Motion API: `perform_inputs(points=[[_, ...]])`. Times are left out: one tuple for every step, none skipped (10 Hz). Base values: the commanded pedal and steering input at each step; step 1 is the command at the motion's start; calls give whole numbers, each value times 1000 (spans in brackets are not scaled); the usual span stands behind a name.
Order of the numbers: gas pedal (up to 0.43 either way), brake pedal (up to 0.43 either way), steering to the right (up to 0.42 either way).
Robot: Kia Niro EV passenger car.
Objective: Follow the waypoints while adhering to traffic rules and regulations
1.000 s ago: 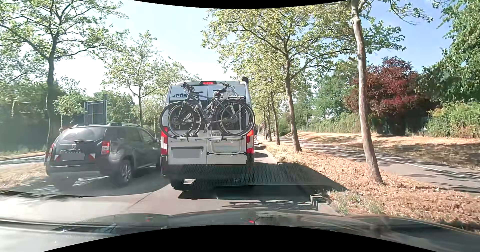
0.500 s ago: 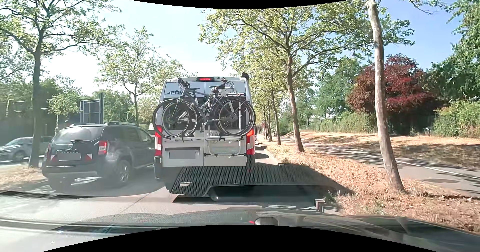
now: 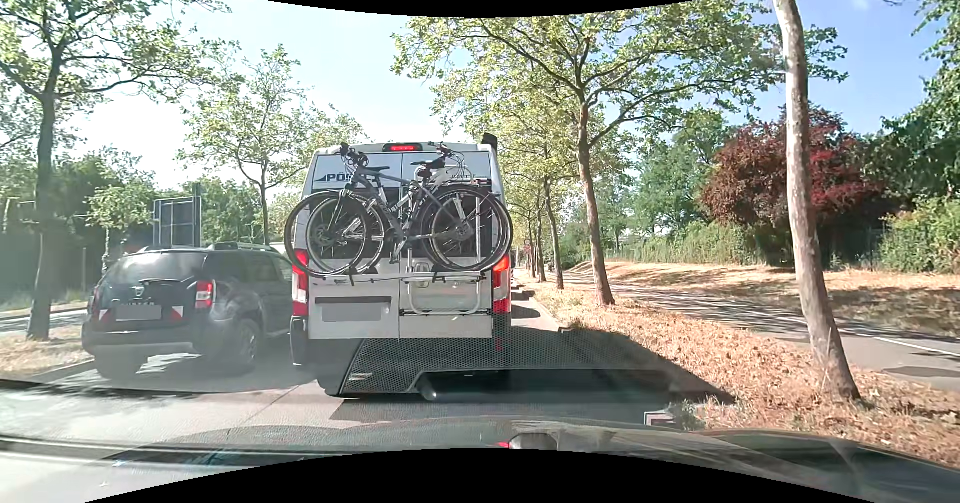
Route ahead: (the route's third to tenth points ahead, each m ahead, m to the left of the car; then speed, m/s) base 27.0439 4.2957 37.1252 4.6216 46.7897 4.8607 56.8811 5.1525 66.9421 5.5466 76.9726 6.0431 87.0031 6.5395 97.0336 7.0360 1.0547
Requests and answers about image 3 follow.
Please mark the dry grass median strip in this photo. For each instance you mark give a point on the dry grass median strip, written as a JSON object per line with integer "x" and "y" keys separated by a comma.
{"x": 34, "y": 353}

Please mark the dark grey SUV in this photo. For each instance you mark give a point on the dark grey SUV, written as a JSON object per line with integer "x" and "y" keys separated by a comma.
{"x": 180, "y": 304}

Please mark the tree with pale trunk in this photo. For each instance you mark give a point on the tree with pale trunk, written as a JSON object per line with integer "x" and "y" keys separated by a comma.
{"x": 806, "y": 225}

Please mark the tree with dark trunk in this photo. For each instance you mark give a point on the tree with dark trunk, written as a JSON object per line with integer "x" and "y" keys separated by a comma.
{"x": 45, "y": 210}

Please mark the car's own bonnet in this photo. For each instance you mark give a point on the car's own bonnet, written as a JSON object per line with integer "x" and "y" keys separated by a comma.
{"x": 675, "y": 454}

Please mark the road beyond median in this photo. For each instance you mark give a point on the road beyond median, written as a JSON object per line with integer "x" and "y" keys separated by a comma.
{"x": 30, "y": 321}

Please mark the slender green tree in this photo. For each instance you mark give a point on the slender green tree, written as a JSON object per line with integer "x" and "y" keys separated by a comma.
{"x": 263, "y": 203}

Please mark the dark red leaved tree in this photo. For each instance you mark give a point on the dark red leaved tree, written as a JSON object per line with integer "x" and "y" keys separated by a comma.
{"x": 780, "y": 177}

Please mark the dry grass field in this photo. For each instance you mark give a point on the dry grass field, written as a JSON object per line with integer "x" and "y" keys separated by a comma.
{"x": 862, "y": 285}

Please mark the green hedge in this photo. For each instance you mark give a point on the green hedge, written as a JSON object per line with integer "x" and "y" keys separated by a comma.
{"x": 694, "y": 246}

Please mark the large road sign board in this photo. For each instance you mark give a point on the large road sign board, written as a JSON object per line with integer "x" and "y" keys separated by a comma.
{"x": 177, "y": 222}

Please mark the grey asphalt cycle path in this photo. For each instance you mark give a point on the grey asphalt cycle path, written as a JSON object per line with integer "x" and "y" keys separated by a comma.
{"x": 885, "y": 345}

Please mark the white camper van with bicycles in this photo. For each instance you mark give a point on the white camper van with bicycles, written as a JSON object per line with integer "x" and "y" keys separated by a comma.
{"x": 401, "y": 300}

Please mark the green bushes and trees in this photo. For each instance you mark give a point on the green bushes and trees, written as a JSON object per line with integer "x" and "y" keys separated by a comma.
{"x": 919, "y": 188}

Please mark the row of trees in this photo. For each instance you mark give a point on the row of trees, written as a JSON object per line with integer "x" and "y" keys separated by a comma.
{"x": 591, "y": 210}

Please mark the grey asphalt road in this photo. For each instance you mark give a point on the grey asphalt road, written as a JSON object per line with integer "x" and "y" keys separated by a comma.
{"x": 187, "y": 413}

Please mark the dry grass verge with leaves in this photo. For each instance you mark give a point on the dry grass verge with leaves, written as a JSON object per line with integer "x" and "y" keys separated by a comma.
{"x": 750, "y": 368}

